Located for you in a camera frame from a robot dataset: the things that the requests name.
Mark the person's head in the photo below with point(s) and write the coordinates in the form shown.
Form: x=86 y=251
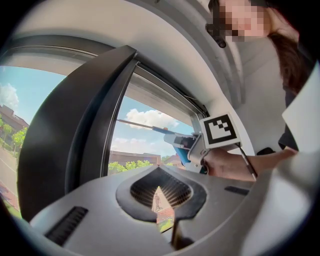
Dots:
x=240 y=17

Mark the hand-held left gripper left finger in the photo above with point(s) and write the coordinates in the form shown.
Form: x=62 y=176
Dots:
x=100 y=212

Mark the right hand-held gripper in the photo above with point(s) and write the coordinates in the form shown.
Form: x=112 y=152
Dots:
x=220 y=130

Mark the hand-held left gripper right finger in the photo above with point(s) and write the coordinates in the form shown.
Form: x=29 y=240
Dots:
x=220 y=200

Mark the casement window glass pane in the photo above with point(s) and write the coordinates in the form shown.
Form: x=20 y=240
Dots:
x=140 y=140

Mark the person's right forearm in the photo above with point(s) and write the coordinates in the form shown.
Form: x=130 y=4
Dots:
x=262 y=160

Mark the window with dark frame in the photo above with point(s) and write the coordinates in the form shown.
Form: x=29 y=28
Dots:
x=75 y=112

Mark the blue squeegee with brass blade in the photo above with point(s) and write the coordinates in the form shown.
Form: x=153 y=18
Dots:
x=180 y=153

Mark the large fixed glass pane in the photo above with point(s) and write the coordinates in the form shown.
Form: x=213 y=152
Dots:
x=15 y=82

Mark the brown building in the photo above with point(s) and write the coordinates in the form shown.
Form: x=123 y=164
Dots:
x=135 y=157

